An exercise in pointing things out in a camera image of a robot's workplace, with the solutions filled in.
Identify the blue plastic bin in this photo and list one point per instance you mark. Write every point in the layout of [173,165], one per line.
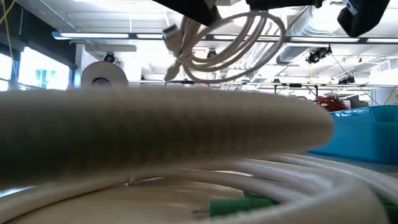
[357,137]

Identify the long ceiling light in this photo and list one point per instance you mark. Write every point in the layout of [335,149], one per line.
[93,35]

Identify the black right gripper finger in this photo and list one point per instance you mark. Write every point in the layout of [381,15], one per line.
[280,3]

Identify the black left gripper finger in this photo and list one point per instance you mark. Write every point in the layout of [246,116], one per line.
[192,11]

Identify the silver ventilation duct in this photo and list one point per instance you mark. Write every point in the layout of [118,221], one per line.
[292,51]

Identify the black ceiling track light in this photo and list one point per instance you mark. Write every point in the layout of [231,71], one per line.
[317,55]

